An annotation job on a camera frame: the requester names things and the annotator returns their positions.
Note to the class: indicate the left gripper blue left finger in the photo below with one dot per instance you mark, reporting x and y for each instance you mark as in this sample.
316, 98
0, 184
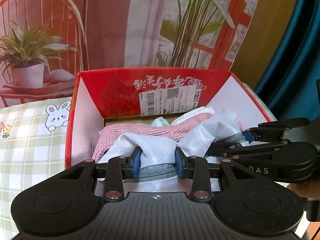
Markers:
118, 169

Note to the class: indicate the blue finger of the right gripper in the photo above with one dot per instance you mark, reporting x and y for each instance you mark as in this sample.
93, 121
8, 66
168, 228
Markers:
249, 136
229, 150

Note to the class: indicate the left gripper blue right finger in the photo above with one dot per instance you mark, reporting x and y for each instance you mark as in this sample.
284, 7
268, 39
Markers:
197, 169

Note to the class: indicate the white zippered fabric bag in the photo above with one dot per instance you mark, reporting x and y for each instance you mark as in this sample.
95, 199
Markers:
157, 171

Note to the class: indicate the pink knitted cloth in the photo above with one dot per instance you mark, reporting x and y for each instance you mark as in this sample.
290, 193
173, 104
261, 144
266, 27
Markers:
176, 132

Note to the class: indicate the white green tissue bundle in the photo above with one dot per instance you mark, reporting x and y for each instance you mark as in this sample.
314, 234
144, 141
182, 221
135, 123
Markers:
163, 122

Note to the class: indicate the printed living room backdrop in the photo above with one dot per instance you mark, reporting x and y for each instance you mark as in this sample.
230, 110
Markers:
122, 33

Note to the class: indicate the teal curtain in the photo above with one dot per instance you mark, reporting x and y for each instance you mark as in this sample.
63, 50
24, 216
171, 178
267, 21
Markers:
288, 85

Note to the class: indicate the red strawberry cardboard box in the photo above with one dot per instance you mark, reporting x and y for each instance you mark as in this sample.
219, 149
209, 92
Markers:
146, 92

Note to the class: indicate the green plaid bunny tablecloth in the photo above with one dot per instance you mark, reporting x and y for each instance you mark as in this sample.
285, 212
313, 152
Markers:
30, 153

